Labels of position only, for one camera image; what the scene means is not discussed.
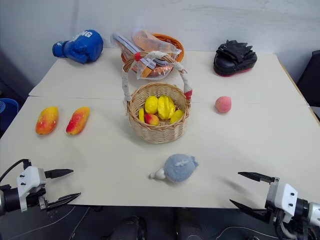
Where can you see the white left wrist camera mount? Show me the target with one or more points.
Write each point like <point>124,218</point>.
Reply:
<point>30,176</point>

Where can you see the pink peach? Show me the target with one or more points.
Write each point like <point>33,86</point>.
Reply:
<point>223,105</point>

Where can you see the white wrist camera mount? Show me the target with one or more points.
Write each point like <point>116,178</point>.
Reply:
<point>283,196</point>
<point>30,176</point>

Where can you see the orange basket with packets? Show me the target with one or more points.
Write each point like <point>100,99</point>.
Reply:
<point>165,48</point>

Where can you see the large red yellow mango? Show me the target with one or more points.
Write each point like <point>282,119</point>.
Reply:
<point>78,121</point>

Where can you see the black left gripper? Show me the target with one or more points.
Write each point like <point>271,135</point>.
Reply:
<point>35,193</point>

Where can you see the white blue striped flat package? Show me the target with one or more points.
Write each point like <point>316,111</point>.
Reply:
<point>127,43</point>

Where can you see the blue round container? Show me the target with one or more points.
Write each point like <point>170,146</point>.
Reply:
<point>8,112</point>

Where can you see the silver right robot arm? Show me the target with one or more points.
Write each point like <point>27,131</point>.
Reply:
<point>312,213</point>

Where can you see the small red yellow mango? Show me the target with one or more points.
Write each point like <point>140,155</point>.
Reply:
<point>151,119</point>

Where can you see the orange woven basket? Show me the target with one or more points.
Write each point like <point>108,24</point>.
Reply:
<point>179,46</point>

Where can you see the black red boxing focus pad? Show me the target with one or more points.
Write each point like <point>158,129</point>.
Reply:
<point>233,63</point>

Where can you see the yellow starfruit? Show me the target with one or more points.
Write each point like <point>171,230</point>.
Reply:
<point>166,107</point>

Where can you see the small yellow fruit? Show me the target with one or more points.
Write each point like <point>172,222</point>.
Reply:
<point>141,115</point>
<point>177,116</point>

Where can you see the yellow lemon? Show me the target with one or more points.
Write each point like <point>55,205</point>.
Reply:
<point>151,105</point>

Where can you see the grey blue plush toy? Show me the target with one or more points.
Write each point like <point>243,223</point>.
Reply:
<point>178,168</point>

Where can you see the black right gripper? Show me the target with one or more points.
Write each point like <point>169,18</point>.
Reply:
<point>274,216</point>

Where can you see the large orange yellow mango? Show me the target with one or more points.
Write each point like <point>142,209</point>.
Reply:
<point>47,121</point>

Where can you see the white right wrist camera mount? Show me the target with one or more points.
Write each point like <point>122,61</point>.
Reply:
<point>283,196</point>

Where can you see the blue boxing glove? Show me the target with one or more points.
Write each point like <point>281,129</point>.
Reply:
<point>82,46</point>

